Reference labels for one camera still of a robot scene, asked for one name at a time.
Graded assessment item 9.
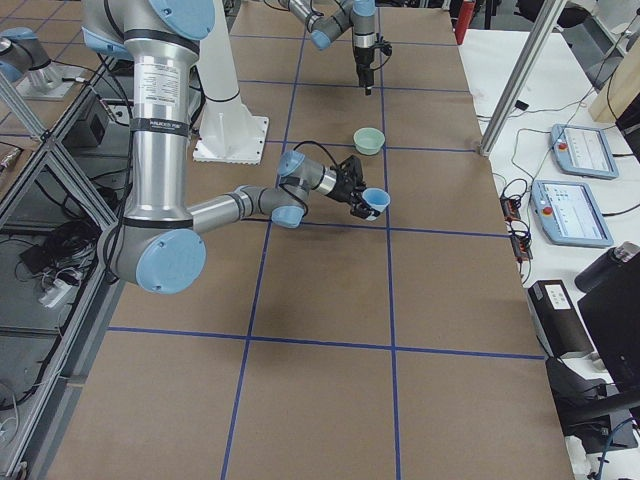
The far teach pendant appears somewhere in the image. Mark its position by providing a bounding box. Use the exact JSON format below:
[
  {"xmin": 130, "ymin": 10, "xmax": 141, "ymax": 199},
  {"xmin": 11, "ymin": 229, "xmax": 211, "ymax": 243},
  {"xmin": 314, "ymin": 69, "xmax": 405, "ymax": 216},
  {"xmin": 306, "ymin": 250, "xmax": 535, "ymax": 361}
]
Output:
[{"xmin": 551, "ymin": 124, "xmax": 619, "ymax": 180}]

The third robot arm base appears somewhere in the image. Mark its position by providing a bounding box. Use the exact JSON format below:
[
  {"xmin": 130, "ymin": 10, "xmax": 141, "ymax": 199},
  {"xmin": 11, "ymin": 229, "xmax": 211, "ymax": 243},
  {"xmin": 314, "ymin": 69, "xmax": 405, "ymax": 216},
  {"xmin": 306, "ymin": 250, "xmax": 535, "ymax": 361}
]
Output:
[{"xmin": 1, "ymin": 27, "xmax": 85, "ymax": 101}]

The black box white label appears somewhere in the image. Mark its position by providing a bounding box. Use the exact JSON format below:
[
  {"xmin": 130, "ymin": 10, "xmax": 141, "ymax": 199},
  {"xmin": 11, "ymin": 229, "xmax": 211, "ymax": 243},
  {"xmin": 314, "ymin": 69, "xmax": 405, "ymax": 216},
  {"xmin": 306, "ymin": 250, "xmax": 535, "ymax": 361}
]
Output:
[{"xmin": 527, "ymin": 280, "xmax": 593, "ymax": 359}]

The black water bottle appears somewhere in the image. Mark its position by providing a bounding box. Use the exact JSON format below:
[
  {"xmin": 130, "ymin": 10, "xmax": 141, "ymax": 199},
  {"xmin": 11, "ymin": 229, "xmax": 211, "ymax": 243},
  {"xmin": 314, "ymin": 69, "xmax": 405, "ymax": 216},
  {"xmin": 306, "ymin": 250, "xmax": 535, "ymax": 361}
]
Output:
[{"xmin": 574, "ymin": 241, "xmax": 639, "ymax": 293}]

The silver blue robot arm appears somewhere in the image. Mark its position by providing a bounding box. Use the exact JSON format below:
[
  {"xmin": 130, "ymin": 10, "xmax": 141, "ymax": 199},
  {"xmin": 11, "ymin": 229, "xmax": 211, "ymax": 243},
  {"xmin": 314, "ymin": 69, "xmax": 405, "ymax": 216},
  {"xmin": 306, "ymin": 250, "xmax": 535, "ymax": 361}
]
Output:
[
  {"xmin": 264, "ymin": 0, "xmax": 383, "ymax": 96},
  {"xmin": 82, "ymin": 1, "xmax": 390, "ymax": 294}
]

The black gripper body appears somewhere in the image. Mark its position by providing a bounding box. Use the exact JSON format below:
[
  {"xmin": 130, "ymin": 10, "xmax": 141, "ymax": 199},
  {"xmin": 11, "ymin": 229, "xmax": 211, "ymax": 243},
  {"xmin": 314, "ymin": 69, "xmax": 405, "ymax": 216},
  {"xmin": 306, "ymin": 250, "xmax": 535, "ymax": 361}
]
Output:
[
  {"xmin": 327, "ymin": 167, "xmax": 366, "ymax": 205},
  {"xmin": 352, "ymin": 32, "xmax": 376, "ymax": 84}
]

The red cylinder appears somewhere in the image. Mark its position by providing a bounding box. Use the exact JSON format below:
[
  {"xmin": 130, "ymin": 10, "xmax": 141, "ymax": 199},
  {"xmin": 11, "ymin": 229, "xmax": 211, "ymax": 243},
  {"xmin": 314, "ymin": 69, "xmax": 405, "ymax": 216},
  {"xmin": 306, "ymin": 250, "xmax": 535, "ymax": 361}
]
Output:
[{"xmin": 454, "ymin": 0, "xmax": 476, "ymax": 46}]

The black monitor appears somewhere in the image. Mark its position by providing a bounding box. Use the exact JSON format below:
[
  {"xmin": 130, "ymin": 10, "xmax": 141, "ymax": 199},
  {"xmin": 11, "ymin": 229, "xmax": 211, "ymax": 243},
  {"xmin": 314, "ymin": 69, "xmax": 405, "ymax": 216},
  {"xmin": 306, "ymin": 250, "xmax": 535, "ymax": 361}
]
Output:
[{"xmin": 578, "ymin": 256, "xmax": 639, "ymax": 390}]

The near teach pendant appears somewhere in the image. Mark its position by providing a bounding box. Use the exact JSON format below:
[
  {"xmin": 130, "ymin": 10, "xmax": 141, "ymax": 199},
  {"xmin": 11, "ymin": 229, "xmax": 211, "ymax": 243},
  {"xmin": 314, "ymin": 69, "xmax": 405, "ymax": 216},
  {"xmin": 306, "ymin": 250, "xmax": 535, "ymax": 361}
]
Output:
[{"xmin": 531, "ymin": 180, "xmax": 613, "ymax": 248}]

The small black square device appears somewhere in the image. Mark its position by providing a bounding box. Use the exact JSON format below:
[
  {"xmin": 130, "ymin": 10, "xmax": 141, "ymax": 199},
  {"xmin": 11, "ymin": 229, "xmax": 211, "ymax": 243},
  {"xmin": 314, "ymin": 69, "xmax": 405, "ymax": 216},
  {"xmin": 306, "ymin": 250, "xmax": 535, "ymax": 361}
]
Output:
[{"xmin": 515, "ymin": 100, "xmax": 529, "ymax": 111}]

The white pedestal column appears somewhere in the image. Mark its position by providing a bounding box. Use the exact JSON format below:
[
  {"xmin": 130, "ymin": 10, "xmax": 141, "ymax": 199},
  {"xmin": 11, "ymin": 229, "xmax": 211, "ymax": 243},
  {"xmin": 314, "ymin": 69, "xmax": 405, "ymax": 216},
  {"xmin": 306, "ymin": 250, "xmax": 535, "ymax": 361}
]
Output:
[{"xmin": 194, "ymin": 0, "xmax": 269, "ymax": 165}]

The white power strip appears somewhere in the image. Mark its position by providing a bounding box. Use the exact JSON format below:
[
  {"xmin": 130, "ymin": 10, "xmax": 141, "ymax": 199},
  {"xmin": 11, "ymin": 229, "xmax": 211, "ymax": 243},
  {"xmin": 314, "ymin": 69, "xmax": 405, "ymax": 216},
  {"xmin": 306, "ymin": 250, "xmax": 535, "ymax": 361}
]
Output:
[{"xmin": 38, "ymin": 279, "xmax": 74, "ymax": 308}]

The teach pendant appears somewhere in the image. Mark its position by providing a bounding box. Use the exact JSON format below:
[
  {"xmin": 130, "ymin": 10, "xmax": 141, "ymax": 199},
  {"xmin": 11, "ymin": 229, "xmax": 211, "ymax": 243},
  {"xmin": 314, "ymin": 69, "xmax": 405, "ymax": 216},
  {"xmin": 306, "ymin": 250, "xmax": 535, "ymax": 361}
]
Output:
[
  {"xmin": 531, "ymin": 180, "xmax": 613, "ymax": 248},
  {"xmin": 551, "ymin": 124, "xmax": 619, "ymax": 180}
]

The orange black usb hub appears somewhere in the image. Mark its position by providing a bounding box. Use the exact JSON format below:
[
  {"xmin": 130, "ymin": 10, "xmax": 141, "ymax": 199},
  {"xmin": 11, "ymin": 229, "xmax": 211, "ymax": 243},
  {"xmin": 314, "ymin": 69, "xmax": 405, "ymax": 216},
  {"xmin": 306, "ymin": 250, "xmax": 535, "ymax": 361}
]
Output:
[{"xmin": 500, "ymin": 195, "xmax": 533, "ymax": 263}]

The blue cup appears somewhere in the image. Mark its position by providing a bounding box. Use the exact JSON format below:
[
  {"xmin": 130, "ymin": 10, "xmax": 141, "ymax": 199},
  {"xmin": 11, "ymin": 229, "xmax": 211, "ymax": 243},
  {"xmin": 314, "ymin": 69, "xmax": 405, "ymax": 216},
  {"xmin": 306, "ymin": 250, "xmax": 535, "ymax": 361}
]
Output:
[{"xmin": 362, "ymin": 187, "xmax": 391, "ymax": 219}]

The aluminium frame post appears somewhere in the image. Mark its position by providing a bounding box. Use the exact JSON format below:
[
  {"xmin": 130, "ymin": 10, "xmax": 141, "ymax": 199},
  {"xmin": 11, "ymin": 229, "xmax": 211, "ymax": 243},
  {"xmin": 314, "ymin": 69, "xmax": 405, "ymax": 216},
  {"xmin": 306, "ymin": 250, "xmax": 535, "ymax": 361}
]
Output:
[{"xmin": 478, "ymin": 0, "xmax": 567, "ymax": 157}]

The green bowl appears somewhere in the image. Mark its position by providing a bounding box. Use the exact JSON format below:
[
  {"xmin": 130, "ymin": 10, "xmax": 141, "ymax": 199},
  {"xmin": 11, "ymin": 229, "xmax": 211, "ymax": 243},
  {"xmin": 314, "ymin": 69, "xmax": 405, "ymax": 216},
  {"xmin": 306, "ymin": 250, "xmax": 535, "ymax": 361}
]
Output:
[{"xmin": 353, "ymin": 127, "xmax": 386, "ymax": 156}]

